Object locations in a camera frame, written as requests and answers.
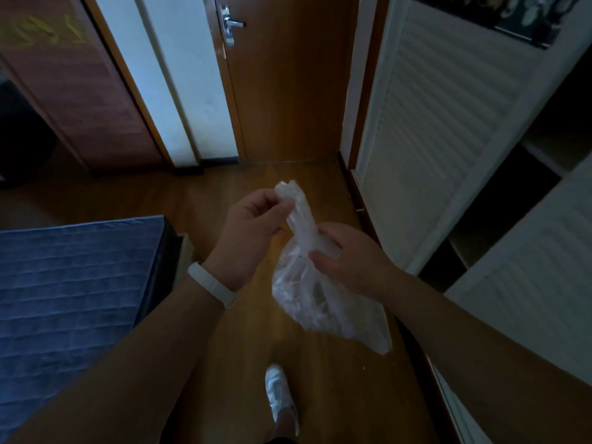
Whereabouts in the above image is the person's right hand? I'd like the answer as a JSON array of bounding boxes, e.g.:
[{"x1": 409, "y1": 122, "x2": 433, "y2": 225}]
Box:
[{"x1": 308, "y1": 221, "x2": 398, "y2": 303}]

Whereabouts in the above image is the person's left hand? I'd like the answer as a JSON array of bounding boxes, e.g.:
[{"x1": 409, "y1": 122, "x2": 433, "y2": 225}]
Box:
[{"x1": 202, "y1": 188, "x2": 297, "y2": 292}]

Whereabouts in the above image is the clear plastic trash bag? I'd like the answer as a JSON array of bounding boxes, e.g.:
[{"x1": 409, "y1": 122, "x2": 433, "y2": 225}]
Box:
[{"x1": 271, "y1": 179, "x2": 393, "y2": 356}]

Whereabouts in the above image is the person's right forearm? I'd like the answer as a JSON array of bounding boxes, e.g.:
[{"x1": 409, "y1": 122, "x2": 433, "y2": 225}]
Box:
[{"x1": 382, "y1": 272, "x2": 592, "y2": 444}]

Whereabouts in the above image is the person's left forearm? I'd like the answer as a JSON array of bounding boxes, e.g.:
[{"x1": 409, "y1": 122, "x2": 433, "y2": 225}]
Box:
[{"x1": 9, "y1": 277, "x2": 224, "y2": 444}]

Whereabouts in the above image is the person's white left shoe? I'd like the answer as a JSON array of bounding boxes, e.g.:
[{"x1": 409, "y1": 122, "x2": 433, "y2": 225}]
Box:
[{"x1": 265, "y1": 363, "x2": 300, "y2": 438}]

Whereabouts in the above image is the person's left leg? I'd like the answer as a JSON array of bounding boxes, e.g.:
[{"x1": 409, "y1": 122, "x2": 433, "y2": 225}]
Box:
[{"x1": 268, "y1": 409, "x2": 300, "y2": 444}]

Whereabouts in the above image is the white band smartwatch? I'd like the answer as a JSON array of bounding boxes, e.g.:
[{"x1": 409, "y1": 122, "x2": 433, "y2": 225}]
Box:
[{"x1": 187, "y1": 261, "x2": 237, "y2": 310}]

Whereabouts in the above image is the wooden room door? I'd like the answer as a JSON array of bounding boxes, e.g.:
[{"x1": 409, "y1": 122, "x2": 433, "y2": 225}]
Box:
[{"x1": 214, "y1": 0, "x2": 361, "y2": 163}]

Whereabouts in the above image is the white louvered wardrobe door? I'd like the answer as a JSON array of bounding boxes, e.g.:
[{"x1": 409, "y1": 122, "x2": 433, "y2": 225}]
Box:
[
  {"x1": 353, "y1": 0, "x2": 592, "y2": 276},
  {"x1": 443, "y1": 152, "x2": 592, "y2": 385}
]

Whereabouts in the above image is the blue quilted mattress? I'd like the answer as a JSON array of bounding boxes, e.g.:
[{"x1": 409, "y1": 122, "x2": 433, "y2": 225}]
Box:
[{"x1": 0, "y1": 215, "x2": 179, "y2": 432}]

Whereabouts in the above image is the dark brown wooden door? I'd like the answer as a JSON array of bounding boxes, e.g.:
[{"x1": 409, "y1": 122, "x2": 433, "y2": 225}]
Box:
[{"x1": 0, "y1": 0, "x2": 163, "y2": 171}]

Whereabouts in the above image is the white bed frame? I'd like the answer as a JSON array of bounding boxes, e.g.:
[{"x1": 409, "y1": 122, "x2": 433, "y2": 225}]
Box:
[{"x1": 173, "y1": 233, "x2": 195, "y2": 293}]

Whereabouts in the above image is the silver door handle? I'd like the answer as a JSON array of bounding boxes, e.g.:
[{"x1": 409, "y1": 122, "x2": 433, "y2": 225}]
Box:
[{"x1": 220, "y1": 4, "x2": 247, "y2": 48}]

